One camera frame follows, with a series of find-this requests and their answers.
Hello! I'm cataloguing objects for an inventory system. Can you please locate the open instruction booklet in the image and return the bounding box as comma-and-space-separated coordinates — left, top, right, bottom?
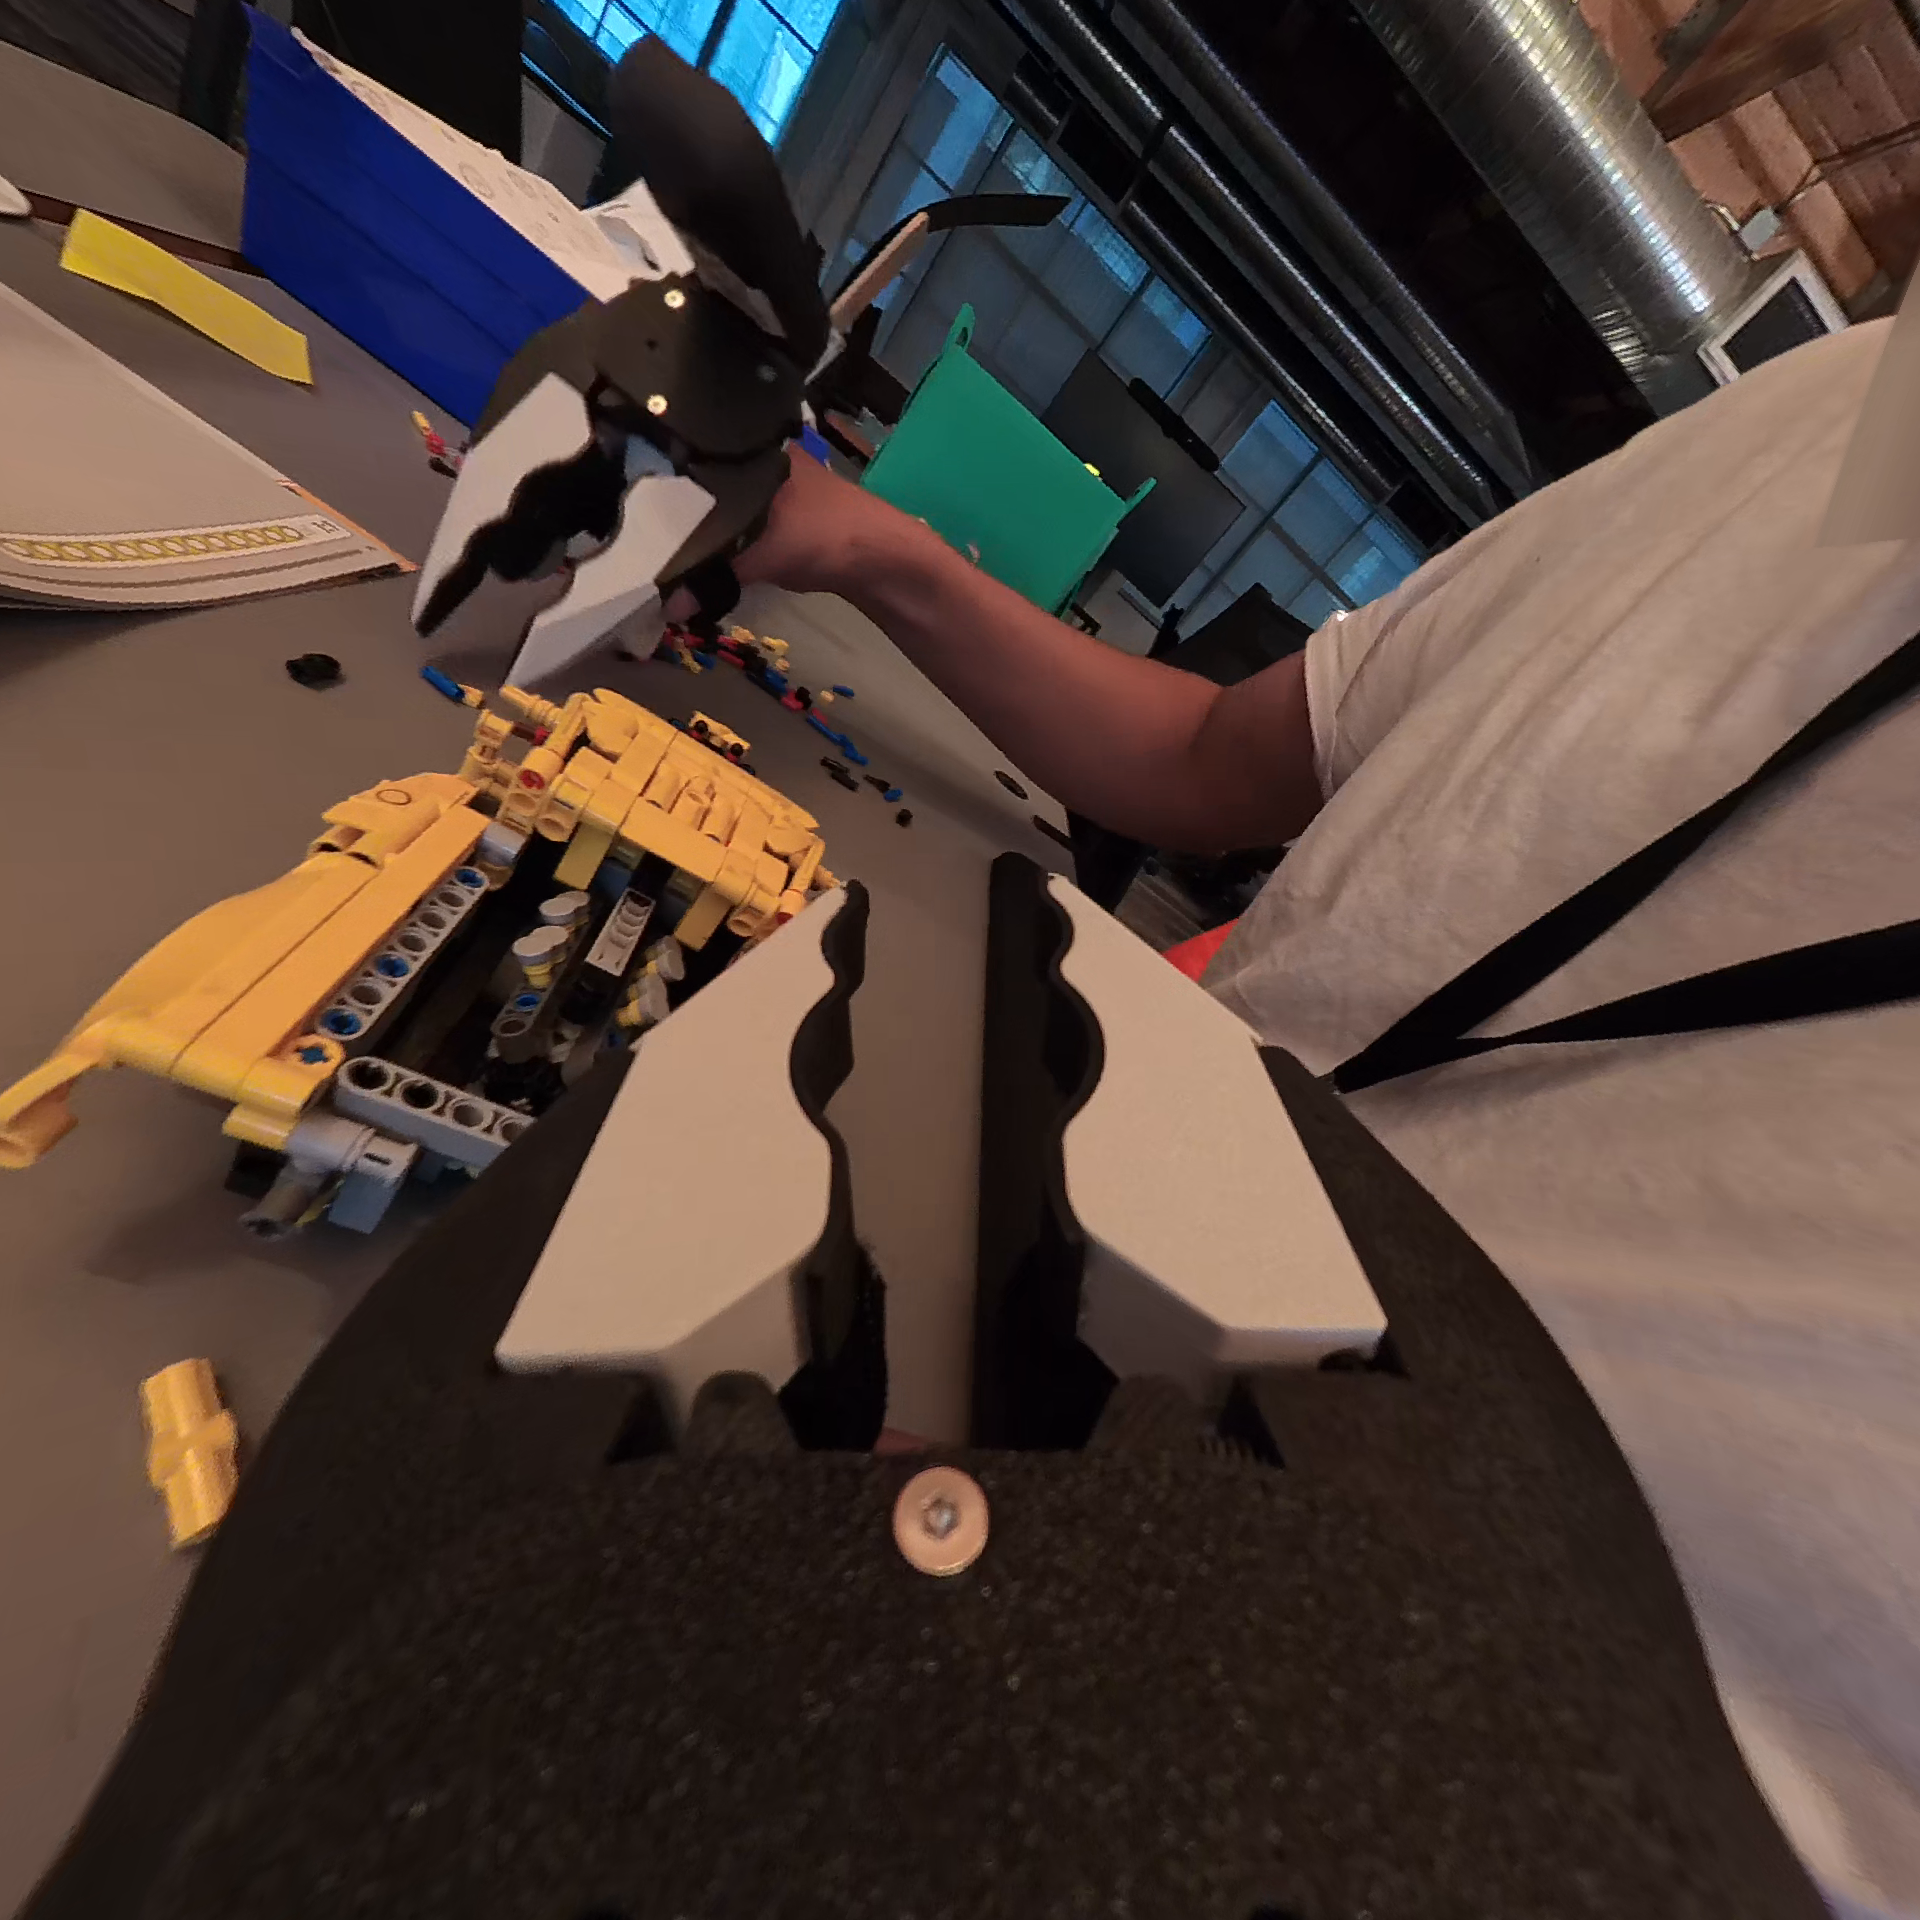
0, 279, 416, 615

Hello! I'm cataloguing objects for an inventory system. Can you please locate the person's right forearm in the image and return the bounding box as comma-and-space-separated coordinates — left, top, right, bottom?
736, 452, 1330, 855

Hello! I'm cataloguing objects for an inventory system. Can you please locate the white crumpled paper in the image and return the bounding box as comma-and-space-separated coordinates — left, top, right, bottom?
292, 28, 698, 301

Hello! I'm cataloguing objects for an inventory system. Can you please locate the green box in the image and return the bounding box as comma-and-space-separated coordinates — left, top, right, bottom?
859, 304, 1155, 617

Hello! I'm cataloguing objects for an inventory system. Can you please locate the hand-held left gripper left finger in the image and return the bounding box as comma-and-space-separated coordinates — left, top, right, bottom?
497, 882, 888, 1450

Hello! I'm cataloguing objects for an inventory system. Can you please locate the blue plastic bin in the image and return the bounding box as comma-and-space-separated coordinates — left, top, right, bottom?
237, 8, 834, 459

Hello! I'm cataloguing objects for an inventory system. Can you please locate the black lanyard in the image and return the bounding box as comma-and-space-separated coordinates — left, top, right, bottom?
1331, 637, 1920, 1098

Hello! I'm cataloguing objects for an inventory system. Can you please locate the silver air duct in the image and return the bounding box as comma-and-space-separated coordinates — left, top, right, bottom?
1348, 0, 1758, 416

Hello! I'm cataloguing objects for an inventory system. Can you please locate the yellow brick car model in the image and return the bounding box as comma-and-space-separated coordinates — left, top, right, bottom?
0, 687, 850, 1239

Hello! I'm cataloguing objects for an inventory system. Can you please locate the yellow sticky note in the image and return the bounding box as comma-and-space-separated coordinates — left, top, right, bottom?
59, 206, 317, 385

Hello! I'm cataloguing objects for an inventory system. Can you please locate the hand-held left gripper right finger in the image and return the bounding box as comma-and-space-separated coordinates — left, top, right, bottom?
972, 855, 1388, 1450

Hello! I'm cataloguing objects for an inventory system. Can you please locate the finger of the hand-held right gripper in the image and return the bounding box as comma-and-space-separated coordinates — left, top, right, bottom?
409, 368, 622, 641
509, 468, 721, 688

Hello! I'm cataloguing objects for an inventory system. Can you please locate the grey desk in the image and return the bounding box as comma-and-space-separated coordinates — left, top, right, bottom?
0, 45, 1080, 1920

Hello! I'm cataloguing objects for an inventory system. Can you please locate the large pile of brick pins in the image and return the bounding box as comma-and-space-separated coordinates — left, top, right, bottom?
283, 615, 919, 828

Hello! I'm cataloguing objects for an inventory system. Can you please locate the small yellow brick connector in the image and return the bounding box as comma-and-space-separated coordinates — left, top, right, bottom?
140, 1358, 243, 1549

